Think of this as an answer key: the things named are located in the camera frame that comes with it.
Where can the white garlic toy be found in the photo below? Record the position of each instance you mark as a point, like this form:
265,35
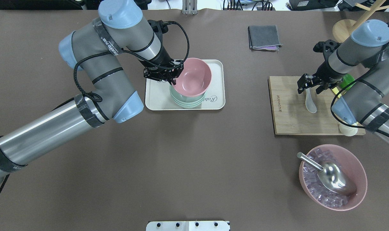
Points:
346,130

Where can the cream serving tray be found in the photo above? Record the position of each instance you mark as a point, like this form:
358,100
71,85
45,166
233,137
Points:
160,96

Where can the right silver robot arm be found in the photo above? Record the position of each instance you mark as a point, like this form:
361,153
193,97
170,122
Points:
368,45

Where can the green bowl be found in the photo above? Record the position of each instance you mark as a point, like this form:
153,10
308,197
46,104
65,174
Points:
185,101

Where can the wooden mug tree stand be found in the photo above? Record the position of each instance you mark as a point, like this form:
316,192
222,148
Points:
344,28

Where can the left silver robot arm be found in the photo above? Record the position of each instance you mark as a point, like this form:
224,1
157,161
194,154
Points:
105,90

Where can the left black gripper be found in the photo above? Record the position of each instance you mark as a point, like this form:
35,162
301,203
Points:
162,59

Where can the small pink bowl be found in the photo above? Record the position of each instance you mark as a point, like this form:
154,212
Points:
195,78

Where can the white ceramic spoon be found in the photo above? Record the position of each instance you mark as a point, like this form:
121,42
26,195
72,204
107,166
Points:
309,103

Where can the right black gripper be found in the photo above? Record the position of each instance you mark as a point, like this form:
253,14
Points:
322,71

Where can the wooden cutting board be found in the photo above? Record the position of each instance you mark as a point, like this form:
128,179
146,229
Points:
289,112

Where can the metal scoop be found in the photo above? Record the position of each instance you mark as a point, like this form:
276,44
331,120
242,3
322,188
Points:
331,176

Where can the grey folded cloth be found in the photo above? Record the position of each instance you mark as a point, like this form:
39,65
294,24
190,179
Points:
263,38

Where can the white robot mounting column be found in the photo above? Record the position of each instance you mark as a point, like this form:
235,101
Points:
202,225

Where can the large pink bowl with ice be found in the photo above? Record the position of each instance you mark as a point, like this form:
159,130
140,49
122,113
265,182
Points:
348,163

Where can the green toy pepper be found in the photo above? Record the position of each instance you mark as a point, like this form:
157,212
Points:
346,80

